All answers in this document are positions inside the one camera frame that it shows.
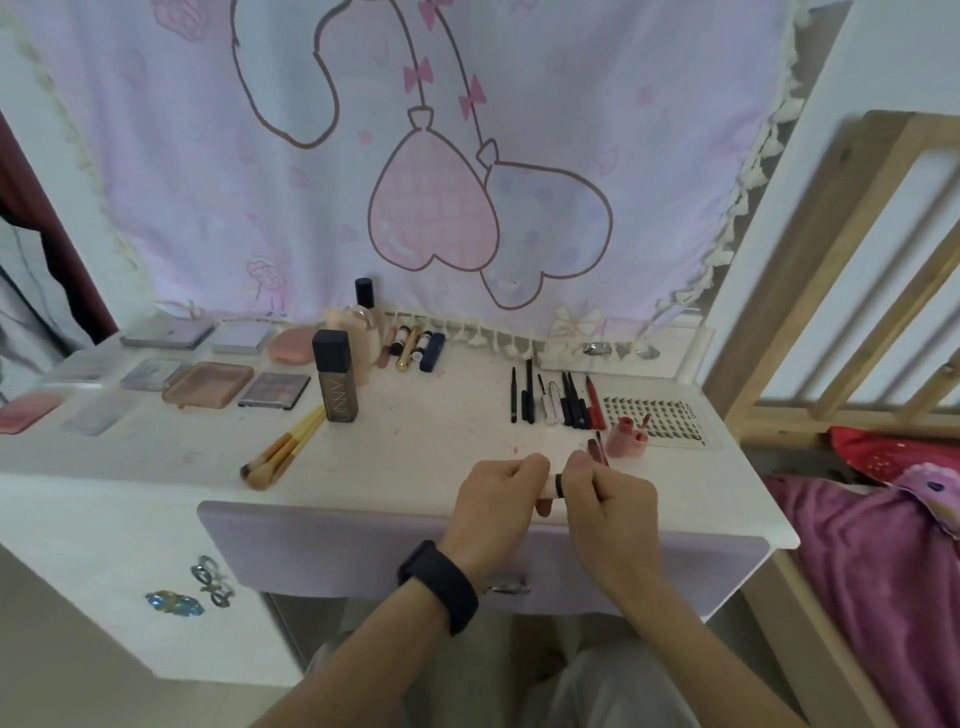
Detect foundation bottle black cap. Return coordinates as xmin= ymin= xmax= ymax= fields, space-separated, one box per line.
xmin=353 ymin=277 xmax=388 ymax=331

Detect black smartwatch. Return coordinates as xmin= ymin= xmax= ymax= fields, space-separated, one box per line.
xmin=397 ymin=539 xmax=481 ymax=637

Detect blue shiny cabinet sticker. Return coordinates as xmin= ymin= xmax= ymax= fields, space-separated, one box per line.
xmin=144 ymin=590 xmax=205 ymax=619

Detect person's left hand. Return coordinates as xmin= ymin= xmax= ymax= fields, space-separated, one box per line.
xmin=438 ymin=453 xmax=555 ymax=586

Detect white dressing table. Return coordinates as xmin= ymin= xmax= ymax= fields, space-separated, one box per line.
xmin=0 ymin=0 xmax=800 ymax=684

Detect yellow handled makeup brushes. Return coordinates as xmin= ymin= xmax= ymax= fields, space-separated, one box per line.
xmin=247 ymin=410 xmax=328 ymax=491

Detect person's right hand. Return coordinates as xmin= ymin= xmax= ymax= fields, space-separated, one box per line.
xmin=560 ymin=449 xmax=663 ymax=601

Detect dark red wooden door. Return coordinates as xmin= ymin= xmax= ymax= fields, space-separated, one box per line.
xmin=0 ymin=112 xmax=120 ymax=350

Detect white hanging garment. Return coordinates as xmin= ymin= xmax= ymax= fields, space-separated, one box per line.
xmin=0 ymin=221 xmax=91 ymax=403

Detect peach pump bottle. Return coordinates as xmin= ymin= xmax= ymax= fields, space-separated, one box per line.
xmin=324 ymin=305 xmax=384 ymax=385

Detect pink blush compact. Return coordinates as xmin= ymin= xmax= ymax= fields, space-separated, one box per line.
xmin=0 ymin=392 xmax=65 ymax=436

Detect purple drawer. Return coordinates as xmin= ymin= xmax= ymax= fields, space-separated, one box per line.
xmin=197 ymin=500 xmax=772 ymax=620

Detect person's right forearm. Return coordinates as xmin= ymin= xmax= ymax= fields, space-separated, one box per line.
xmin=614 ymin=577 xmax=808 ymax=728

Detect dark square foundation bottle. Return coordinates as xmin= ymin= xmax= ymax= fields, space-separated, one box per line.
xmin=311 ymin=328 xmax=361 ymax=425

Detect beige tube black cap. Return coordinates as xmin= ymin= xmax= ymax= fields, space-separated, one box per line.
xmin=533 ymin=472 xmax=565 ymax=519

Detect small grey square palette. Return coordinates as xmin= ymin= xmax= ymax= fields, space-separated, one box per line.
xmin=208 ymin=320 xmax=279 ymax=355

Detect clear square palette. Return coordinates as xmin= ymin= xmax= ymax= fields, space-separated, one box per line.
xmin=61 ymin=397 xmax=140 ymax=438

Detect pink cartoon cloth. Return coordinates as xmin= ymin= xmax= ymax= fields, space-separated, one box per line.
xmin=0 ymin=0 xmax=811 ymax=339

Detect false eyelash tray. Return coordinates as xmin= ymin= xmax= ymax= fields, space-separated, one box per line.
xmin=599 ymin=393 xmax=721 ymax=451

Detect pink rounded compact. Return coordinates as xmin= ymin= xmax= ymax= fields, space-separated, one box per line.
xmin=267 ymin=324 xmax=320 ymax=367

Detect silver square palette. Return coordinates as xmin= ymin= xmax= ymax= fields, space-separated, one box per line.
xmin=119 ymin=358 xmax=193 ymax=393

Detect person's left forearm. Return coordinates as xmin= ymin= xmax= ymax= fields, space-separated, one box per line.
xmin=251 ymin=584 xmax=470 ymax=728

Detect wooden bed frame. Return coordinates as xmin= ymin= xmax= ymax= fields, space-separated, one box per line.
xmin=704 ymin=110 xmax=960 ymax=728

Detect red floral pillow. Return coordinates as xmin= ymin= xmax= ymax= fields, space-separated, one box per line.
xmin=828 ymin=425 xmax=960 ymax=538

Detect purple bed sheet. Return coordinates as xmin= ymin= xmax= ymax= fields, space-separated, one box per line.
xmin=761 ymin=472 xmax=960 ymax=728

